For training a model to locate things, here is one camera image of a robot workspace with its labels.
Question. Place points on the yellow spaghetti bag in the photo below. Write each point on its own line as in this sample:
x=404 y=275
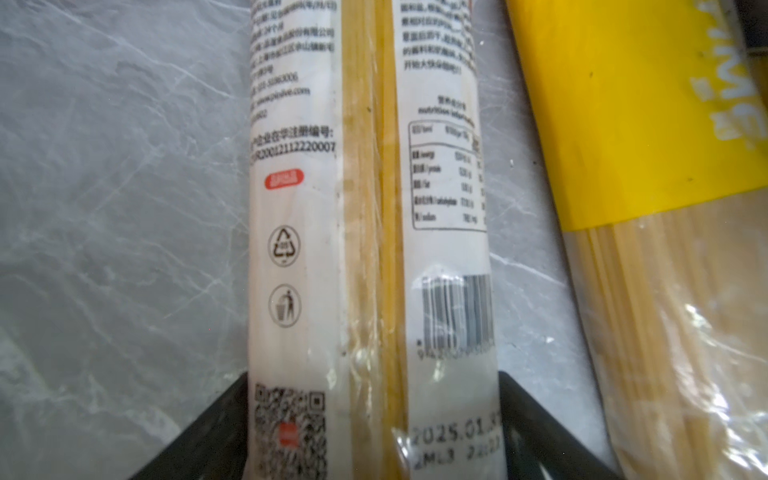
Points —
x=654 y=136

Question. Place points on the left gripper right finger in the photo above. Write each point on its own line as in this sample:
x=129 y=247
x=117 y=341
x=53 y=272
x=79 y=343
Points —
x=537 y=446

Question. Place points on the red white spaghetti bag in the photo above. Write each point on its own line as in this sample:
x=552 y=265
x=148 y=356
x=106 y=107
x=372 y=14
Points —
x=371 y=327

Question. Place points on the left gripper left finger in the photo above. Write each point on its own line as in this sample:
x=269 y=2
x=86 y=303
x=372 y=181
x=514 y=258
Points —
x=213 y=447

